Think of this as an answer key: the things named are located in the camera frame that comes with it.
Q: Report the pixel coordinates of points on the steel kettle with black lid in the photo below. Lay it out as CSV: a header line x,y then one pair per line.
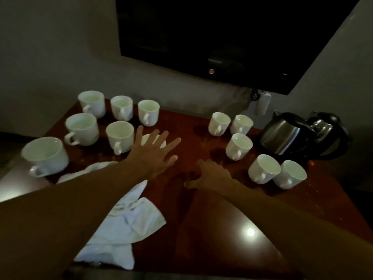
x,y
282,134

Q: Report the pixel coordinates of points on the person's left hand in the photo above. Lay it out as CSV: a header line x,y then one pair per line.
x,y
151,160

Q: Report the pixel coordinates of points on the white ceramic cup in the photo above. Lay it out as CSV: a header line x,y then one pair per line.
x,y
239,145
263,169
83,128
147,139
242,123
119,135
219,122
290,174

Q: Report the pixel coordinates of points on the black and steel kettle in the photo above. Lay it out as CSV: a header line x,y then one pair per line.
x,y
335,137

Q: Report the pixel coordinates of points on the person's left forearm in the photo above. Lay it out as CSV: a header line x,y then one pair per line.
x,y
58,218

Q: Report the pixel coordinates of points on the black wall television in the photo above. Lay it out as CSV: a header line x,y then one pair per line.
x,y
233,26

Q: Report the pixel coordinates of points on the group of white cups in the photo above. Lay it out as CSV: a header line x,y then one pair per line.
x,y
91,104

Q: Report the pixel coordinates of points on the white cloth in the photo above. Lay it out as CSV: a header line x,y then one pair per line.
x,y
125,224

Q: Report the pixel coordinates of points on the person's right hand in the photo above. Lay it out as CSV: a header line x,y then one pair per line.
x,y
215,177

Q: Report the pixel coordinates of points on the person's right forearm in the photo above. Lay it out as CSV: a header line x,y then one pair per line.
x,y
306,236

